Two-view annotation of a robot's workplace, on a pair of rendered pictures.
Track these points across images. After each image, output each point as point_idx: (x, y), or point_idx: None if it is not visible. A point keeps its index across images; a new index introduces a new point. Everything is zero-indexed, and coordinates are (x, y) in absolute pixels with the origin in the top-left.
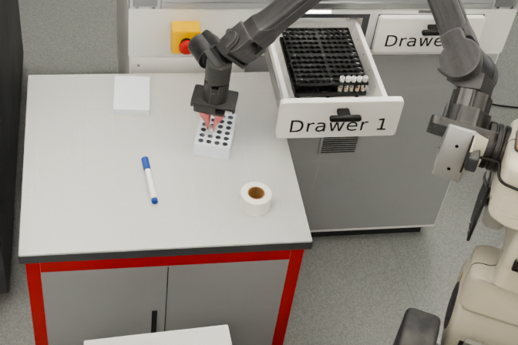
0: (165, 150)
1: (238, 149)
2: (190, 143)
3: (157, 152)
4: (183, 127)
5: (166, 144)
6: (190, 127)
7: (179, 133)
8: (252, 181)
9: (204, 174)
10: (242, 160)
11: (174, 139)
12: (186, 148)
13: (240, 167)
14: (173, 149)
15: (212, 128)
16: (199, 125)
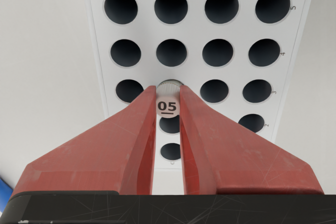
0: (23, 125)
1: (297, 66)
2: (96, 77)
3: (3, 135)
4: None
5: (9, 99)
6: None
7: (30, 32)
8: (328, 183)
9: (178, 183)
10: (306, 118)
11: (27, 71)
12: (88, 102)
13: (296, 145)
14: (49, 117)
15: (176, 115)
16: (101, 74)
